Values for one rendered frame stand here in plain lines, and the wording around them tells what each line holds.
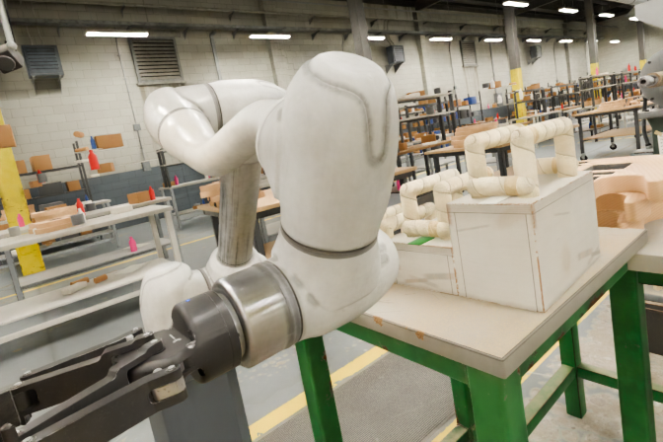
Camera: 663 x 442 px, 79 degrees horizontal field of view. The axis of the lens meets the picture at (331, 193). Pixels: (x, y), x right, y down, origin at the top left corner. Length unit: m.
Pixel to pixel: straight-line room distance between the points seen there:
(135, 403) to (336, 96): 0.26
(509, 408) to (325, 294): 0.36
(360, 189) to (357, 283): 0.11
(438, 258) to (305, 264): 0.42
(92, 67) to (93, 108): 1.00
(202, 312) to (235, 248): 0.80
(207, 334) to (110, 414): 0.09
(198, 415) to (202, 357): 0.96
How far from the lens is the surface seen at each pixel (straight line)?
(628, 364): 1.21
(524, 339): 0.65
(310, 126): 0.33
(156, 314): 1.26
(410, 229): 0.83
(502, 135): 0.80
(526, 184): 0.69
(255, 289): 0.39
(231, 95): 0.89
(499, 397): 0.65
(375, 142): 0.33
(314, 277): 0.39
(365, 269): 0.41
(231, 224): 1.11
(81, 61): 12.01
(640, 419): 1.28
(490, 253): 0.71
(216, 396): 1.32
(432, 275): 0.80
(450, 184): 0.79
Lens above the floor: 1.25
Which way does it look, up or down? 7 degrees down
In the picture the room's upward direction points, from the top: 10 degrees counter-clockwise
